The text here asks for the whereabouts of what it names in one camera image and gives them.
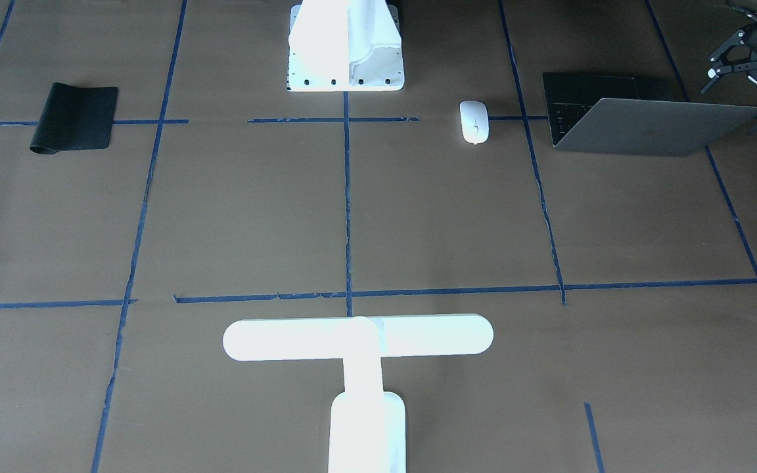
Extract grey laptop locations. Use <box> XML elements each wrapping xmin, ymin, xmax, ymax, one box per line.
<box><xmin>543</xmin><ymin>72</ymin><xmax>757</xmax><ymax>156</ymax></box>

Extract black mouse pad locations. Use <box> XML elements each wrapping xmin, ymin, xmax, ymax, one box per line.
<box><xmin>29</xmin><ymin>83</ymin><xmax>118</xmax><ymax>155</ymax></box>

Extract white computer mouse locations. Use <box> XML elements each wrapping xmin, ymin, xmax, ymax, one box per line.
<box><xmin>459</xmin><ymin>100</ymin><xmax>490</xmax><ymax>146</ymax></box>

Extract white desk lamp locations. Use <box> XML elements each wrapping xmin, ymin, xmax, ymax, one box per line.
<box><xmin>222</xmin><ymin>313</ymin><xmax>495</xmax><ymax>472</ymax></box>

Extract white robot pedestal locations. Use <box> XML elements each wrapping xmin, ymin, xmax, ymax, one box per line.
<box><xmin>286</xmin><ymin>1</ymin><xmax>405</xmax><ymax>93</ymax></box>

